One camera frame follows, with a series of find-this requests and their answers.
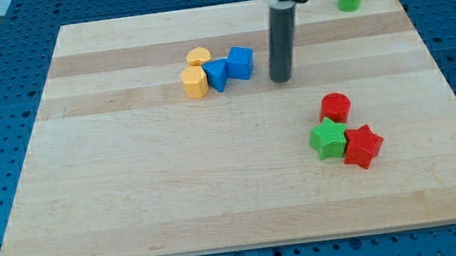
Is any blue triangle block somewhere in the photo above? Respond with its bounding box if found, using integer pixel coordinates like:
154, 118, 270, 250
202, 58, 228, 92

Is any green star block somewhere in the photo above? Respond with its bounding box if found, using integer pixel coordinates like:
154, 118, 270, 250
309, 116, 346, 160

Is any red star block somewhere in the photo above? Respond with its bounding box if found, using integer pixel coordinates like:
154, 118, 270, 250
344, 124, 384, 170

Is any blue cube block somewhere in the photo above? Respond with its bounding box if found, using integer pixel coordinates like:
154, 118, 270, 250
226, 46, 254, 80

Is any red cylinder block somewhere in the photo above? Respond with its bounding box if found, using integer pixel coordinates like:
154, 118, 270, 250
318, 92, 352, 123

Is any yellow hexagon block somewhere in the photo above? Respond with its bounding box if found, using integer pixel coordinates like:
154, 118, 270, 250
180, 66, 209, 99

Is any wooden board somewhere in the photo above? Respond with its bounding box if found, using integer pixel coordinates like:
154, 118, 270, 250
0, 0, 456, 256

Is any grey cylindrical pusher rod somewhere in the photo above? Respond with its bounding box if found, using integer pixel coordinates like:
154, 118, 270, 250
269, 6, 296, 84

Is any yellow heart block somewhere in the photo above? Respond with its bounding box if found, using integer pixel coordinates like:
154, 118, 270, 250
186, 46, 212, 67

